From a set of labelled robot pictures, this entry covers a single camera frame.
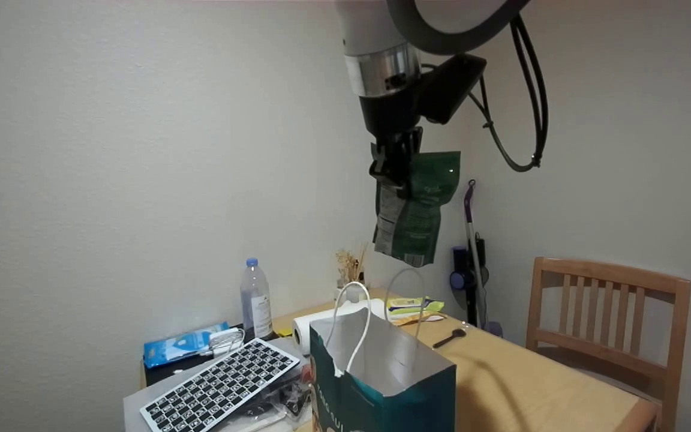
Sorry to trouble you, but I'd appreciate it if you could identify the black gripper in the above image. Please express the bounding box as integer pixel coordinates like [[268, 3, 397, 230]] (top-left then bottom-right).
[[359, 76, 439, 179]]

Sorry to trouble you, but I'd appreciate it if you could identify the green snack bag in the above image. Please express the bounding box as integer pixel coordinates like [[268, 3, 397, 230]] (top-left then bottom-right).
[[373, 151, 461, 267]]

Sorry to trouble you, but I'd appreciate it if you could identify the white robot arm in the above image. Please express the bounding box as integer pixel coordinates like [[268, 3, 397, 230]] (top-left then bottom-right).
[[337, 0, 545, 184]]

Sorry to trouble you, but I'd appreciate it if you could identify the teal paper carry bag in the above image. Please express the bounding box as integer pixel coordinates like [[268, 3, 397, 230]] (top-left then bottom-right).
[[309, 280, 457, 432]]

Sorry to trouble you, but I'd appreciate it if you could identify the purple stick vacuum cleaner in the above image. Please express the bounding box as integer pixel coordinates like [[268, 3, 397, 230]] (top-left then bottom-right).
[[448, 182, 501, 335]]

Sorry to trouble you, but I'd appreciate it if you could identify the yellow green packet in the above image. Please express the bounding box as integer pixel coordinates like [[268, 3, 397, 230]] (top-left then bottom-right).
[[386, 298, 443, 319]]

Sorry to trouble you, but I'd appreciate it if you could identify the clear plastic water bottle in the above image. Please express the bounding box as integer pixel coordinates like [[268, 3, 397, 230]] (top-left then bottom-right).
[[239, 257, 272, 338]]

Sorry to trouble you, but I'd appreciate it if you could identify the black small tool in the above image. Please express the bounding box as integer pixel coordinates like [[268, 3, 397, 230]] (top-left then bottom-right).
[[433, 329, 467, 347]]

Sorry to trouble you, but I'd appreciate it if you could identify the wooden chair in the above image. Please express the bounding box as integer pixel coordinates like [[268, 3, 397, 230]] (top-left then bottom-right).
[[526, 257, 691, 432]]

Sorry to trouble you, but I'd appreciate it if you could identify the blue tissue box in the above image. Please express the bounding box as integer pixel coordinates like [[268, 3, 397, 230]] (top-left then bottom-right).
[[141, 321, 243, 385]]

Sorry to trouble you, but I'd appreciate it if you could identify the black white checkered board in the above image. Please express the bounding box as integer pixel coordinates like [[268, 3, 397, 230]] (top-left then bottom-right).
[[139, 338, 297, 432]]

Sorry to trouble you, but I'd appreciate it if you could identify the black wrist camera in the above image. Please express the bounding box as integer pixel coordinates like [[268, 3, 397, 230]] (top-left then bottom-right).
[[421, 55, 488, 124]]

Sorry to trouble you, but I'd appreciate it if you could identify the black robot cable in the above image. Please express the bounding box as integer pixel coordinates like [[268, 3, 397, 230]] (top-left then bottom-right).
[[467, 14, 551, 176]]

